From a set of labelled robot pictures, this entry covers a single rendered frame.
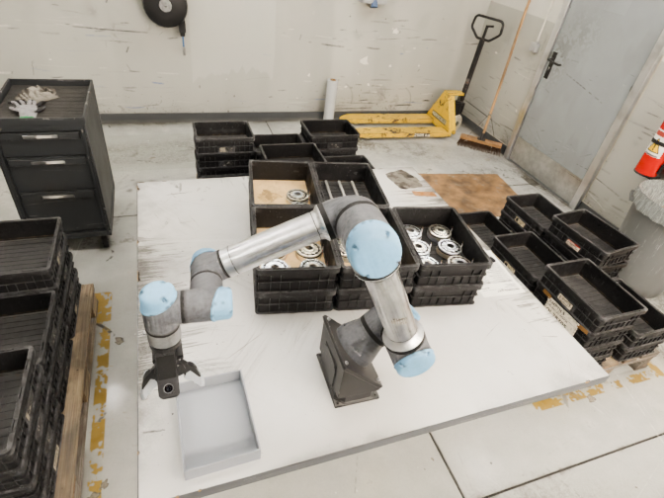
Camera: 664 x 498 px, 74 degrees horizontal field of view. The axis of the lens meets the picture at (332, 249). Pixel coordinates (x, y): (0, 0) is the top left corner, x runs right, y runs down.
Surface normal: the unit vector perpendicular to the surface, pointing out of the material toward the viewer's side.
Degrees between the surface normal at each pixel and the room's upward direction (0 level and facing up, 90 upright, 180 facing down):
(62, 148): 90
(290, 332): 0
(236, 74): 90
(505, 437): 0
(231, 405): 0
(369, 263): 79
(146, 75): 90
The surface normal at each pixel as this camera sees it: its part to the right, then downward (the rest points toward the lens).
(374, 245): 0.19, 0.47
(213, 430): 0.12, -0.78
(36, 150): 0.33, 0.62
